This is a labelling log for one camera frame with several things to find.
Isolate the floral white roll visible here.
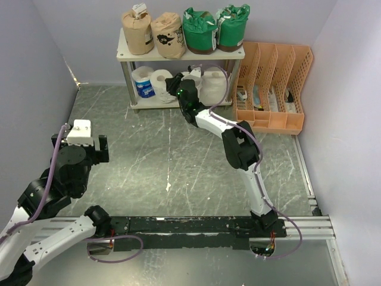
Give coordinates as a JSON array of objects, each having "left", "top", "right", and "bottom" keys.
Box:
[
  {"left": 150, "top": 69, "right": 176, "bottom": 104},
  {"left": 194, "top": 78, "right": 202, "bottom": 101}
]

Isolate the plain white paper roll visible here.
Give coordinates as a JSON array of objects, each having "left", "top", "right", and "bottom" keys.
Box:
[{"left": 199, "top": 67, "right": 227, "bottom": 105}]

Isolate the blue Tempo tissue roll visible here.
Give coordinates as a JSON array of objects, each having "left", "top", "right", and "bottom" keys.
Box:
[{"left": 132, "top": 66, "right": 155, "bottom": 98}]

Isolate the brown roll with cartoon print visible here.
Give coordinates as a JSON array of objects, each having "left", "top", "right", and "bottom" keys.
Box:
[{"left": 151, "top": 12, "right": 186, "bottom": 59}]

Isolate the green roll with brown end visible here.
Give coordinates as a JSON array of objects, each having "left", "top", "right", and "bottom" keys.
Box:
[{"left": 182, "top": 7, "right": 218, "bottom": 55}]

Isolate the brown roll with QR label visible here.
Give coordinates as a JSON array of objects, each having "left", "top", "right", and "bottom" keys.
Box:
[{"left": 121, "top": 3, "right": 154, "bottom": 55}]

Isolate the green roll with torn top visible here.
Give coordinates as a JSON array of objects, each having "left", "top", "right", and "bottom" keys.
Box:
[{"left": 216, "top": 4, "right": 251, "bottom": 52}]

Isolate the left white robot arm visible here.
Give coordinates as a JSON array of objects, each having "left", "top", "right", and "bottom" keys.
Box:
[{"left": 1, "top": 135, "right": 111, "bottom": 285}]

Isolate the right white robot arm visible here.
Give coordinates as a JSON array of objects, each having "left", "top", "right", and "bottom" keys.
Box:
[{"left": 165, "top": 73, "right": 286, "bottom": 238}]

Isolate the white two-tier shelf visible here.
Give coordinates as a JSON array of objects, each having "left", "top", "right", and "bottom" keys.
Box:
[{"left": 115, "top": 26, "right": 246, "bottom": 114}]

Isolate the orange plastic file organizer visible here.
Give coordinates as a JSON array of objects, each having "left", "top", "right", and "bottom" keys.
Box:
[{"left": 231, "top": 42, "right": 313, "bottom": 135}]

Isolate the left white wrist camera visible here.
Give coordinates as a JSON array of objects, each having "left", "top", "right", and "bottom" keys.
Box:
[{"left": 66, "top": 119, "right": 94, "bottom": 147}]

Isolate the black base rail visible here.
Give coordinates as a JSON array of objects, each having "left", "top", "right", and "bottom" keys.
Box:
[{"left": 86, "top": 214, "right": 286, "bottom": 253}]

